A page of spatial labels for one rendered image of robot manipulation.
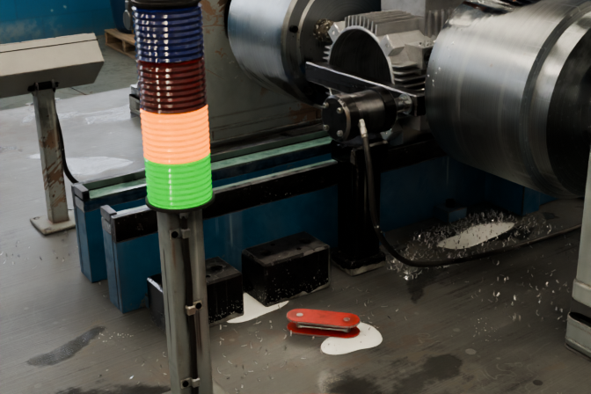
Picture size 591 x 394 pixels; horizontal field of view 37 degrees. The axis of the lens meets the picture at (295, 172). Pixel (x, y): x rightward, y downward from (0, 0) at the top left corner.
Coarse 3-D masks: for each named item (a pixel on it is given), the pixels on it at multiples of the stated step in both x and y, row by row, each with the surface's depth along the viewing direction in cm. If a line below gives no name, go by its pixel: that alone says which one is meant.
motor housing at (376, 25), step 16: (352, 16) 127; (368, 16) 124; (384, 16) 125; (400, 16) 126; (352, 32) 129; (368, 32) 123; (384, 32) 123; (400, 32) 125; (416, 32) 126; (336, 48) 132; (352, 48) 134; (368, 48) 136; (336, 64) 134; (352, 64) 136; (368, 64) 137; (384, 64) 139; (400, 64) 121; (416, 64) 121; (384, 80) 139; (400, 80) 120; (416, 80) 123
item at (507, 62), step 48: (480, 0) 110; (528, 0) 105; (576, 0) 102; (480, 48) 105; (528, 48) 100; (576, 48) 97; (432, 96) 111; (480, 96) 104; (528, 96) 99; (576, 96) 100; (480, 144) 107; (528, 144) 101; (576, 144) 102; (576, 192) 105
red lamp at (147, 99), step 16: (144, 64) 74; (160, 64) 74; (176, 64) 74; (192, 64) 74; (144, 80) 75; (160, 80) 74; (176, 80) 74; (192, 80) 75; (144, 96) 76; (160, 96) 74; (176, 96) 74; (192, 96) 75; (160, 112) 75; (176, 112) 75; (192, 112) 76
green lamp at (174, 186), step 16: (208, 160) 79; (160, 176) 77; (176, 176) 77; (192, 176) 77; (208, 176) 79; (160, 192) 78; (176, 192) 77; (192, 192) 78; (208, 192) 80; (176, 208) 78
